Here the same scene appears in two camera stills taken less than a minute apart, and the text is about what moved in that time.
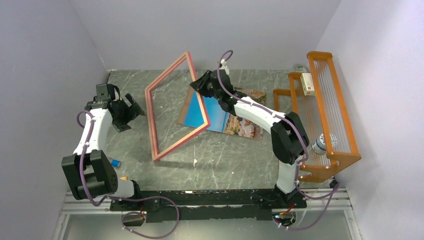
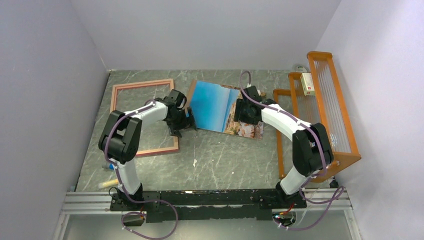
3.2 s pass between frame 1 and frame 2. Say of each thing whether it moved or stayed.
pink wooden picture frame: moved
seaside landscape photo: stayed
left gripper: moved
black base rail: stayed
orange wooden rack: stayed
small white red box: stayed
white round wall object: stayed
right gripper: moved
